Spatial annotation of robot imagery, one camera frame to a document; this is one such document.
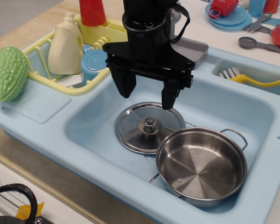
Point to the red plastic tumbler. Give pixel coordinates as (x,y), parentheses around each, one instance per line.
(271,6)

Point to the grey plastic spoon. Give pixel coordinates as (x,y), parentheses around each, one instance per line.
(249,43)

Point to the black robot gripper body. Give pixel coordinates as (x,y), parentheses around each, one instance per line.
(148,51)

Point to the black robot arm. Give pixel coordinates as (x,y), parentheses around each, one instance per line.
(143,8)

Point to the yellow dish drying rack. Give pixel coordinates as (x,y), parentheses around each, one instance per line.
(37,55)

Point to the blue plastic tumbler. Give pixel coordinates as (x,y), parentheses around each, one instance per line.
(256,7)

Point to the light blue toy sink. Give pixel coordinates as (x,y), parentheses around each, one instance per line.
(78,133)

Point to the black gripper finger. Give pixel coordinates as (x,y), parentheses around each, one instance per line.
(169,95)
(124,80)

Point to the round steel pot lid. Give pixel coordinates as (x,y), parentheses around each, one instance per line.
(142,127)

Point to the yellow tape piece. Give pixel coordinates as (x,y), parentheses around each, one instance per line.
(25,210)

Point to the green bitter melon toy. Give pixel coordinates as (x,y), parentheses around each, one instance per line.
(13,73)

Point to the red mug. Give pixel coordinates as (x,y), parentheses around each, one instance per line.
(222,8)

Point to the red plastic cup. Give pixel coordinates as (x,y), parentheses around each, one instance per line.
(92,12)

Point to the grey plastic fork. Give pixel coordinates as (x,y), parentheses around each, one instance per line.
(257,24)

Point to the blue plastic plate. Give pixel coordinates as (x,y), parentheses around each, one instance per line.
(238,19)

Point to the grey toy faucet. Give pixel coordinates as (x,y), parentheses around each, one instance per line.
(194,50)

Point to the cream detergent bottle toy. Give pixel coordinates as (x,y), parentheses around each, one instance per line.
(65,52)

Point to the stainless steel pot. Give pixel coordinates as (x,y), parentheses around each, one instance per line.
(202,166)

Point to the blue plastic cup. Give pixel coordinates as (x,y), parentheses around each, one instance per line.
(92,62)

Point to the yellow dish brush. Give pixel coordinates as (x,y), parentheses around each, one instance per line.
(234,74)

